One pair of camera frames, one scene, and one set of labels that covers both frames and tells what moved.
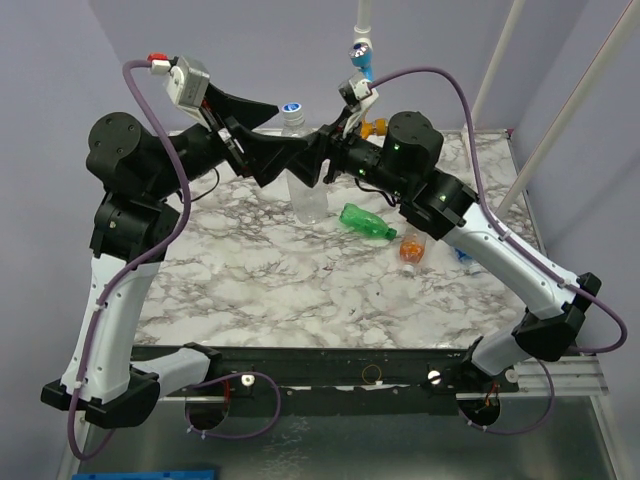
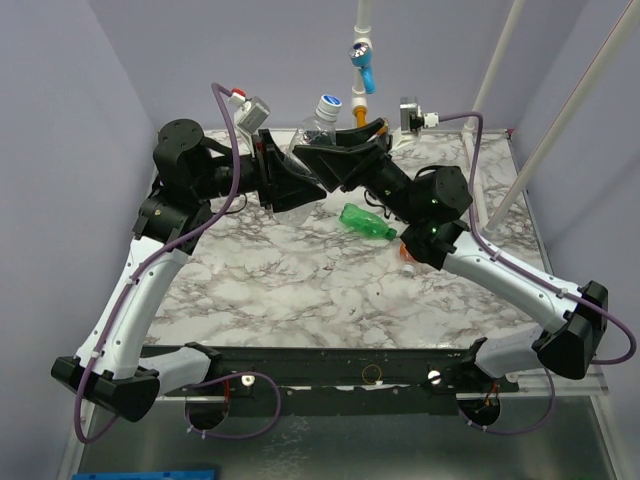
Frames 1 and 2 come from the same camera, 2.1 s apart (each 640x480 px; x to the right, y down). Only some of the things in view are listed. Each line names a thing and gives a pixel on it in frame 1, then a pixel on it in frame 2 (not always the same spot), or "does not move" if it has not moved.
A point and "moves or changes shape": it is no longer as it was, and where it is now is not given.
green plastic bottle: (365, 222) does not move
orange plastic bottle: (411, 251) does not move
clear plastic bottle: (309, 203) moves or changes shape
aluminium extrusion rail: (570, 376) does not move
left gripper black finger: (246, 113) → (276, 158)
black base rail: (317, 382) does not move
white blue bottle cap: (292, 111) → (328, 107)
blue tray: (149, 475) does not move
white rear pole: (495, 62) does not move
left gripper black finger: (263, 157) → (291, 190)
